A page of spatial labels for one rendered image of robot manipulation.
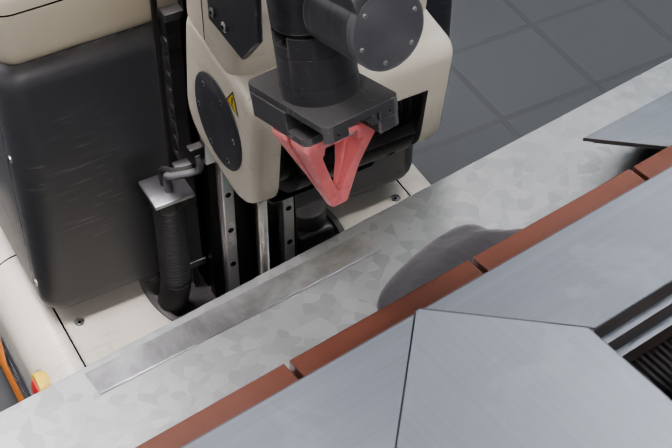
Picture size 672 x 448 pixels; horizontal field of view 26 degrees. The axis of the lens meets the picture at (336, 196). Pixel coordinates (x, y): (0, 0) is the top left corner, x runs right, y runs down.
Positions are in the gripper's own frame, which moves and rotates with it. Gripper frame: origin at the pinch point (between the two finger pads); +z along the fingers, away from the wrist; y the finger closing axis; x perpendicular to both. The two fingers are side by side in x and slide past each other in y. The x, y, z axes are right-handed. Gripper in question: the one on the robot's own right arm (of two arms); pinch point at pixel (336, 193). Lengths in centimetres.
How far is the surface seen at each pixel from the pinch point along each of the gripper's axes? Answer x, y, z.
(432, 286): -5.4, -3.5, 9.8
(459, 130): -84, 94, 71
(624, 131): -40.4, 10.4, 17.0
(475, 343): -2.0, -12.8, 8.2
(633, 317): -14.2, -16.5, 10.5
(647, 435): -6.1, -25.7, 11.1
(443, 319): -1.6, -9.7, 7.5
